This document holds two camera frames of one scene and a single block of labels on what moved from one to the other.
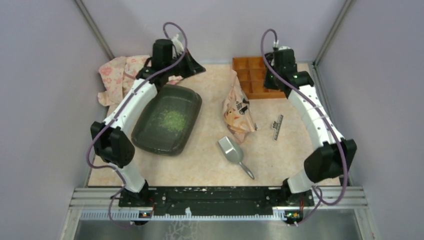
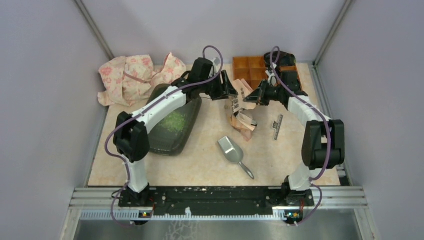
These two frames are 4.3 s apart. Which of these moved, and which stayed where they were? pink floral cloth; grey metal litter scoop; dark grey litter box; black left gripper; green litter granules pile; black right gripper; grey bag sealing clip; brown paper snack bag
Moved: brown paper snack bag; black left gripper; black right gripper
Stayed: pink floral cloth; green litter granules pile; grey bag sealing clip; dark grey litter box; grey metal litter scoop
